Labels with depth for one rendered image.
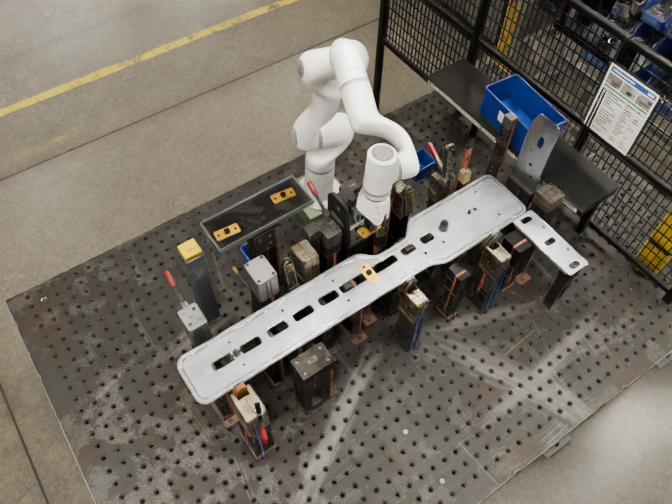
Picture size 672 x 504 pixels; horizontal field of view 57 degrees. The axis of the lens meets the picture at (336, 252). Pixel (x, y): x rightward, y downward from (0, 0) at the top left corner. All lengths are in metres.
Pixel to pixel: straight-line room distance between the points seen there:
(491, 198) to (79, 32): 3.45
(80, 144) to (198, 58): 1.02
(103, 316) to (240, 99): 2.10
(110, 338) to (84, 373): 0.16
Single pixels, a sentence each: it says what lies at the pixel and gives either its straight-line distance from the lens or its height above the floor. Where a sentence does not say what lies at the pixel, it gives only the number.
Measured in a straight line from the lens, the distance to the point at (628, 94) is 2.43.
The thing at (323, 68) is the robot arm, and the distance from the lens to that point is 2.01.
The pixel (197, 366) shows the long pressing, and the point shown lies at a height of 1.00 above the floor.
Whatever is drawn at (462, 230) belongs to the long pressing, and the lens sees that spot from 2.33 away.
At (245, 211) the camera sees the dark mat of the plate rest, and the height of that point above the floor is 1.16.
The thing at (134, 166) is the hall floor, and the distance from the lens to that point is 3.97.
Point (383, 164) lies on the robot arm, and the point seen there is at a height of 1.58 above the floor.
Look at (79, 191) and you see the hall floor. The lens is 3.94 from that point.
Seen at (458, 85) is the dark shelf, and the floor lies 1.03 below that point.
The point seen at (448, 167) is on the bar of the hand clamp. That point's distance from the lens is 2.35.
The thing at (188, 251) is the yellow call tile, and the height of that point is 1.16.
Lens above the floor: 2.85
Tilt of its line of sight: 56 degrees down
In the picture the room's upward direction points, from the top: 1 degrees clockwise
